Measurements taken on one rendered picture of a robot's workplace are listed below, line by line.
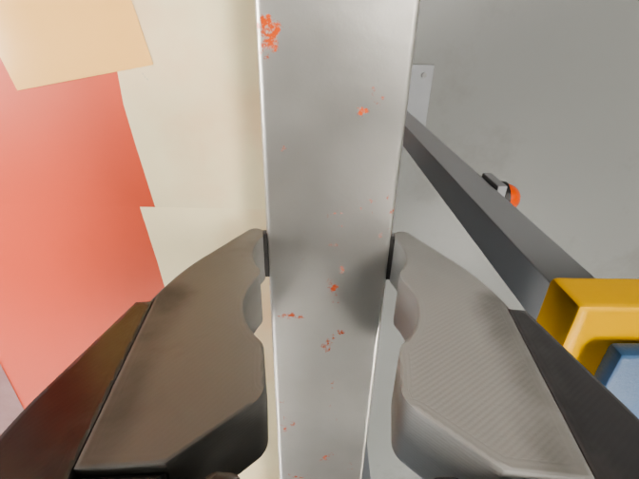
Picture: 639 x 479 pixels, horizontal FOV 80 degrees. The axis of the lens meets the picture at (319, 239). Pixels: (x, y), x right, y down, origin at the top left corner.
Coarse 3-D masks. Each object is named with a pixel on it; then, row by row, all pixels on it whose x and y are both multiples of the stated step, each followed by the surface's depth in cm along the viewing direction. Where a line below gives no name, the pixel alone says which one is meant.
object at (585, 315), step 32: (416, 96) 104; (416, 128) 74; (416, 160) 67; (448, 160) 56; (448, 192) 51; (480, 192) 45; (480, 224) 41; (512, 224) 37; (512, 256) 34; (544, 256) 32; (512, 288) 34; (544, 288) 29; (576, 288) 20; (608, 288) 20; (544, 320) 22; (576, 320) 19; (608, 320) 19; (576, 352) 20
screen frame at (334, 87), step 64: (256, 0) 9; (320, 0) 9; (384, 0) 9; (320, 64) 9; (384, 64) 9; (320, 128) 10; (384, 128) 10; (320, 192) 11; (384, 192) 11; (320, 256) 12; (384, 256) 12; (320, 320) 13; (320, 384) 15; (320, 448) 16
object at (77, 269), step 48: (0, 240) 16; (48, 240) 16; (96, 240) 16; (144, 240) 16; (0, 288) 17; (48, 288) 17; (96, 288) 17; (144, 288) 17; (0, 336) 18; (48, 336) 18; (96, 336) 18; (0, 384) 20; (48, 384) 20; (0, 432) 22
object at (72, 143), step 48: (0, 96) 13; (48, 96) 13; (96, 96) 13; (0, 144) 14; (48, 144) 14; (96, 144) 14; (0, 192) 15; (48, 192) 15; (96, 192) 15; (144, 192) 15
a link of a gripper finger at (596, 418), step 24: (528, 336) 8; (552, 336) 8; (552, 360) 7; (576, 360) 7; (552, 384) 7; (576, 384) 7; (600, 384) 7; (576, 408) 6; (600, 408) 6; (624, 408) 6; (576, 432) 6; (600, 432) 6; (624, 432) 6; (600, 456) 6; (624, 456) 6
